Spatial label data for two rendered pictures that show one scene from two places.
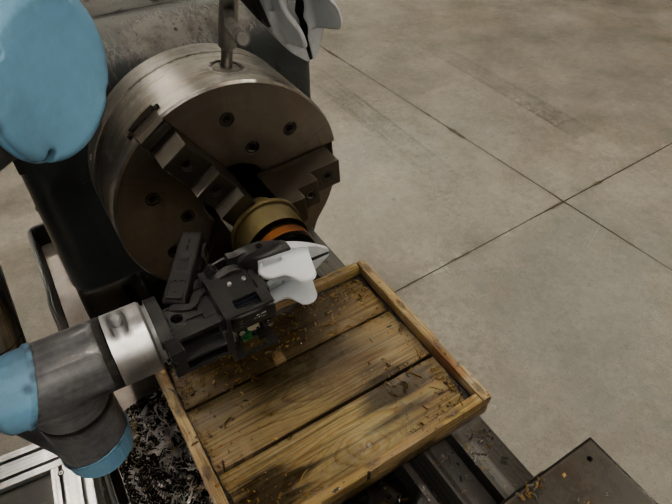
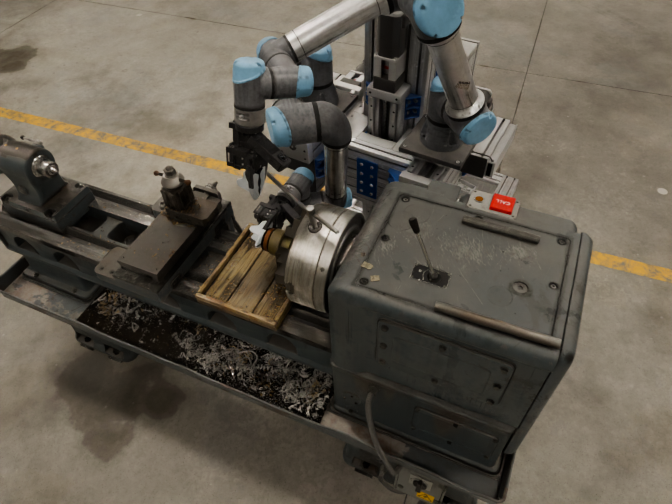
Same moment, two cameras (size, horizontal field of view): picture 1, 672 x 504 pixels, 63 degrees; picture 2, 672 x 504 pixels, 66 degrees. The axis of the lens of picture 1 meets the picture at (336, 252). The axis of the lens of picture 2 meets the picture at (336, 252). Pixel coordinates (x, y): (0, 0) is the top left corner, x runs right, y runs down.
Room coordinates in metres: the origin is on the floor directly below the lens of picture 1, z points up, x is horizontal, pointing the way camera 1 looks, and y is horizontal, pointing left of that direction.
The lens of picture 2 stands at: (1.50, -0.35, 2.26)
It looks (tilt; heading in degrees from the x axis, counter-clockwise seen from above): 49 degrees down; 148
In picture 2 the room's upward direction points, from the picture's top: 3 degrees counter-clockwise
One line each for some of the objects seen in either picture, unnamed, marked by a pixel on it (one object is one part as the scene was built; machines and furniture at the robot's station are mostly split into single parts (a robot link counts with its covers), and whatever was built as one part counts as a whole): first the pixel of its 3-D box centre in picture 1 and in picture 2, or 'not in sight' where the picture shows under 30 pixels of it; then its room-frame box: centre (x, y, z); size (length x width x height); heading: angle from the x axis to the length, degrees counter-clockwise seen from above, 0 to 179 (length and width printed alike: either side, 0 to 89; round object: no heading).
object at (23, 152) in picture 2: not in sight; (35, 177); (-0.39, -0.48, 1.01); 0.30 x 0.20 x 0.29; 32
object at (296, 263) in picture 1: (299, 264); (257, 231); (0.43, 0.04, 1.10); 0.09 x 0.06 x 0.03; 121
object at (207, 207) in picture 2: not in sight; (188, 210); (0.10, -0.07, 0.99); 0.20 x 0.10 x 0.05; 32
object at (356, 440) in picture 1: (314, 382); (262, 272); (0.42, 0.03, 0.89); 0.36 x 0.30 x 0.04; 122
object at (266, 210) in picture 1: (271, 237); (279, 243); (0.50, 0.08, 1.08); 0.09 x 0.09 x 0.09; 32
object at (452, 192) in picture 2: not in sight; (442, 194); (0.75, 0.49, 1.24); 0.09 x 0.08 x 0.03; 32
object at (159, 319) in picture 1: (213, 314); (274, 212); (0.37, 0.13, 1.08); 0.12 x 0.09 x 0.08; 121
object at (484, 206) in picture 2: not in sight; (491, 210); (0.87, 0.57, 1.23); 0.13 x 0.08 x 0.05; 32
